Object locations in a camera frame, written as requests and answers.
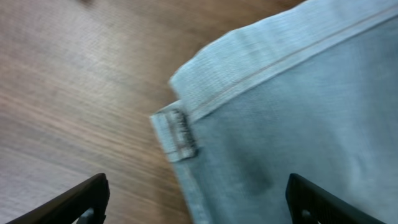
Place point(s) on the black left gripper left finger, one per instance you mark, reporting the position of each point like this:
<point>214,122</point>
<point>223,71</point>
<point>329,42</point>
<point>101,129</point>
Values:
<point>84,203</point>

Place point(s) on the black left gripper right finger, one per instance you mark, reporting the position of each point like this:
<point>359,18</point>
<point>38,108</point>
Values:
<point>311,204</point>

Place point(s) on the light blue denim shorts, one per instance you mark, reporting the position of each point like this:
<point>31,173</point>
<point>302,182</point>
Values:
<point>312,91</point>

